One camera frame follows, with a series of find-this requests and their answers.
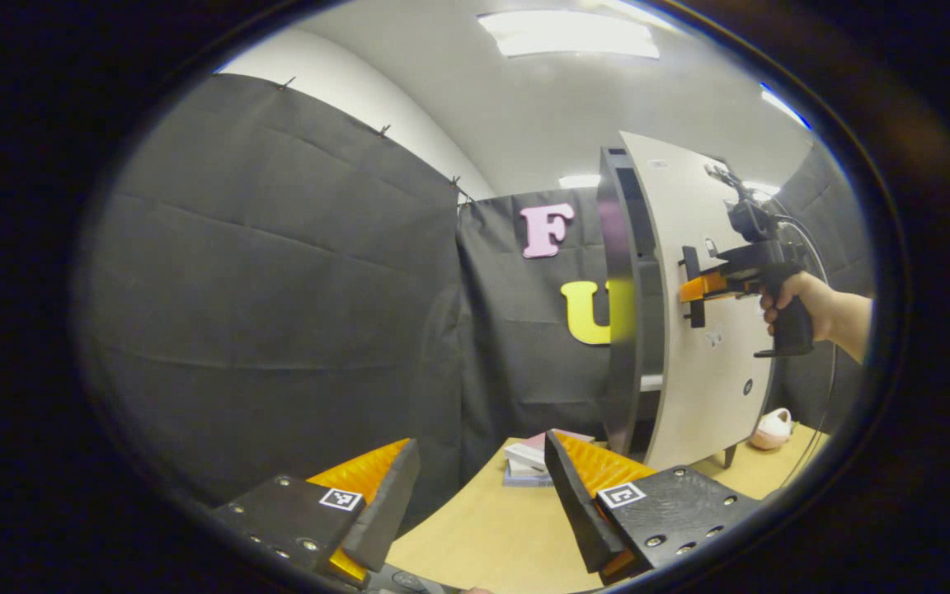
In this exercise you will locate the black backdrop cloth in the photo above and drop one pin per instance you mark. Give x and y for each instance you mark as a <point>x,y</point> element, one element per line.
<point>277,289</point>

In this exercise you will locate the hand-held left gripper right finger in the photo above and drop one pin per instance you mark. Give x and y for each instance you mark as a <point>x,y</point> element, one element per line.
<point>578,511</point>

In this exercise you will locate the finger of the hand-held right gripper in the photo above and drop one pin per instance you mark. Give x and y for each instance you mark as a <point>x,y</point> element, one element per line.
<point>710,285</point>

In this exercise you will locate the beige cabinet door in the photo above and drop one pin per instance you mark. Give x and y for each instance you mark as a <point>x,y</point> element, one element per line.
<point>710,388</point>

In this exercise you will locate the pink plush toy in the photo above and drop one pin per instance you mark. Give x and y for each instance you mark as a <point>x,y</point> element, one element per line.
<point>772,431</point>

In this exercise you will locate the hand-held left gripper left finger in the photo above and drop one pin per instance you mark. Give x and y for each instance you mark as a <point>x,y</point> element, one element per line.
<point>384,516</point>

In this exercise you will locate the ceiling light panel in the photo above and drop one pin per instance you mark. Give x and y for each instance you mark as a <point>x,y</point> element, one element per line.
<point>782,106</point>
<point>579,181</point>
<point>570,33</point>

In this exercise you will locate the stack of small boxes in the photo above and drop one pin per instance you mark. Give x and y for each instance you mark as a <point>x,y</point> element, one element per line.
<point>524,462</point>

